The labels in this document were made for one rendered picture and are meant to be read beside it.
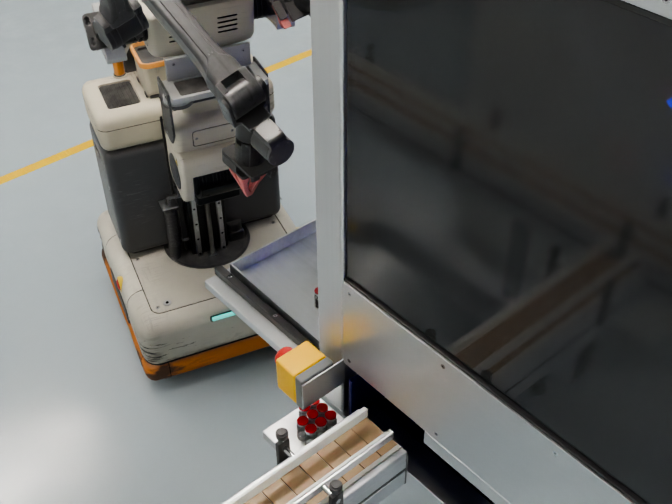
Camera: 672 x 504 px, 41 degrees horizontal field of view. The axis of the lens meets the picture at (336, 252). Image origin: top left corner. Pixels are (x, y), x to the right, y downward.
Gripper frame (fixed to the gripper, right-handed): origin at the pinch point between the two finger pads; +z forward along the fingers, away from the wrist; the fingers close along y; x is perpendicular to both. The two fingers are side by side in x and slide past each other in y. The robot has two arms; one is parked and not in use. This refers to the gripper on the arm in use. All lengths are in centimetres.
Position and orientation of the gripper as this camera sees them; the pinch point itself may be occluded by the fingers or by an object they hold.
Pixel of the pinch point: (248, 192)
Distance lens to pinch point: 180.9
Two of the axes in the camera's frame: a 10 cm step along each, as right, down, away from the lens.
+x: 7.6, -4.2, 5.0
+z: -0.9, 6.9, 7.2
